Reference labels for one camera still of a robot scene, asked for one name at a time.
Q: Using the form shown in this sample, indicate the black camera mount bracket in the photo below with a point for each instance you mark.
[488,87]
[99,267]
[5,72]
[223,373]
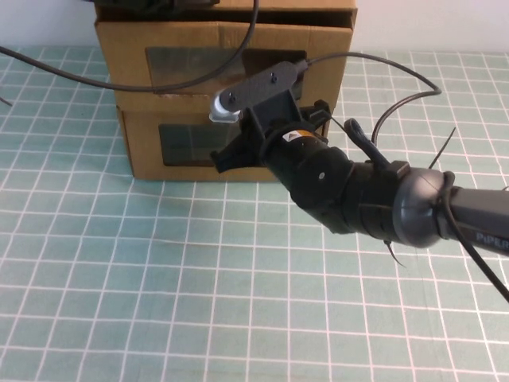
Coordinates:
[278,109]

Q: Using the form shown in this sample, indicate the cardboard drawer with window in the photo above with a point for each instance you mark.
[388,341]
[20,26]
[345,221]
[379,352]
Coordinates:
[127,51]

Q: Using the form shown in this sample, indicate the black oblong wrist camera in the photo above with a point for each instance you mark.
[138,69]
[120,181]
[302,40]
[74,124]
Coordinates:
[262,83]

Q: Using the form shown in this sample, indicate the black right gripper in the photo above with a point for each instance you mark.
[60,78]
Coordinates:
[250,139]

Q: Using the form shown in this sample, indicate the green checked tablecloth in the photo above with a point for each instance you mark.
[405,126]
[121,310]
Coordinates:
[159,298]

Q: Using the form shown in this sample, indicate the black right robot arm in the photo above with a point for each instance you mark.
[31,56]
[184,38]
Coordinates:
[417,207]

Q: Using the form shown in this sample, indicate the black zip tie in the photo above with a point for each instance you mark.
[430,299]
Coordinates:
[442,148]
[387,246]

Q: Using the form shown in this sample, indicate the cardboard shoe box shell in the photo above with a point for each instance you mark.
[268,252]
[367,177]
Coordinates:
[278,8]

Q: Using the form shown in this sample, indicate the cardboard shoe box with window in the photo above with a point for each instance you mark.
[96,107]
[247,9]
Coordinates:
[143,159]

